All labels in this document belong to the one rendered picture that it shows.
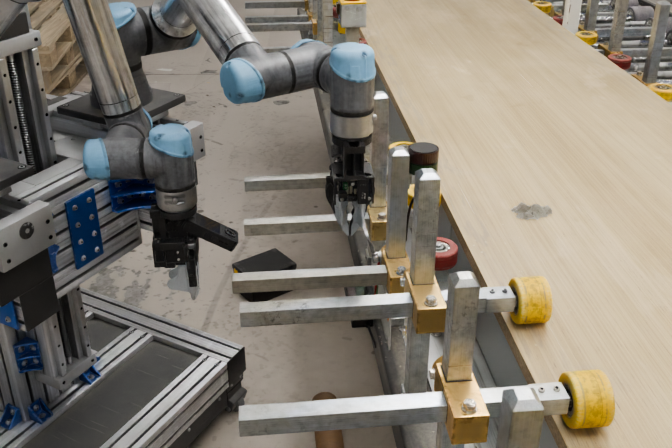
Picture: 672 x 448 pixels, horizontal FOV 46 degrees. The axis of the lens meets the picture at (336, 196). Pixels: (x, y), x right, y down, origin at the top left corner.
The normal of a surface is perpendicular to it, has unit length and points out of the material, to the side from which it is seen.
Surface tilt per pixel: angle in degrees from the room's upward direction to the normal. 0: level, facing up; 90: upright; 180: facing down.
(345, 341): 0
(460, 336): 90
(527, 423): 90
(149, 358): 0
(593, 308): 0
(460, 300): 90
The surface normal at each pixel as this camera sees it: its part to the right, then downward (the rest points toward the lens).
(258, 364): 0.00, -0.89
